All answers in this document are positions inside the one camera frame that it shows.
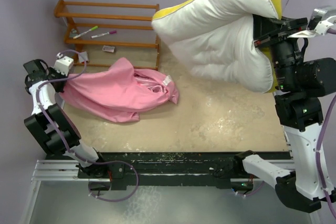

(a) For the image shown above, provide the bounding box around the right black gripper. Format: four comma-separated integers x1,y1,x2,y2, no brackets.
255,4,313,90

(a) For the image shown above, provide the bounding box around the white yellow pillow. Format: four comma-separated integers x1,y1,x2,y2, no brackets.
151,0,282,93

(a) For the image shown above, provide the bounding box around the pink satin pillowcase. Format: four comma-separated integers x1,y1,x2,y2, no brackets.
60,58,179,123

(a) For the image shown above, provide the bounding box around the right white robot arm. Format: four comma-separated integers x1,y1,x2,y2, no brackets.
233,15,335,213

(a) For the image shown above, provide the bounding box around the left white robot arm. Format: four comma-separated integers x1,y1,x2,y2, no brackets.
24,56,108,178

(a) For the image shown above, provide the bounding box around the white red eraser box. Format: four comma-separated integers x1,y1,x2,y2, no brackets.
78,51,89,63

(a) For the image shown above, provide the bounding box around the wooden shelf rack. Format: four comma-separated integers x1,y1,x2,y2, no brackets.
54,0,162,71

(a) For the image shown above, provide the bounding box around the small white card packet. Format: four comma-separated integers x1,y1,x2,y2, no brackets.
102,46,115,53

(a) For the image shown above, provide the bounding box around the green capped marker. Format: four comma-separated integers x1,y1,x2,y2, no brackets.
73,26,98,39

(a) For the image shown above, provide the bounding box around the magenta capped marker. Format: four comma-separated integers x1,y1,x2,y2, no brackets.
91,30,117,39

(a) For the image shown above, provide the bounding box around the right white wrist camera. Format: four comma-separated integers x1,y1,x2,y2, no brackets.
289,6,335,38

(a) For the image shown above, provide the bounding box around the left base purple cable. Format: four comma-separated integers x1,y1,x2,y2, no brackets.
88,161,140,203

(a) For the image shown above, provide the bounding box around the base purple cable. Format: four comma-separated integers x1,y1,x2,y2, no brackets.
88,161,140,203
235,165,265,199

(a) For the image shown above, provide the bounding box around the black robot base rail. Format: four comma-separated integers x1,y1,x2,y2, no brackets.
78,152,256,194

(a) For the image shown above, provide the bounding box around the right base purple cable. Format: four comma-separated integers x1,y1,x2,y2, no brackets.
235,165,265,199

